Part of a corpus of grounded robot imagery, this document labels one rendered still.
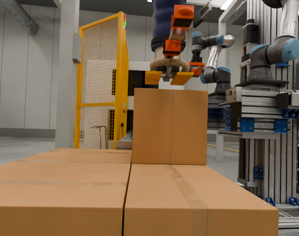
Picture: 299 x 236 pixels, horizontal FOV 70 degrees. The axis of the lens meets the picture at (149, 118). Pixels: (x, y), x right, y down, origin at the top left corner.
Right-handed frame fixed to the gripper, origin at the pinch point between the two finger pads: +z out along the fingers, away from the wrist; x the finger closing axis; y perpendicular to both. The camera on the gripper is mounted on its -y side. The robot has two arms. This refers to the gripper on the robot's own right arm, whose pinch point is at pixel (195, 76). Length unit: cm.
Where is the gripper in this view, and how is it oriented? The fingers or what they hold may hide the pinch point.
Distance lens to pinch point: 182.2
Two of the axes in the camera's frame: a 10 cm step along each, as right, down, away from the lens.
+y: 0.3, -0.3, -10.0
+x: 10.0, 0.3, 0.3
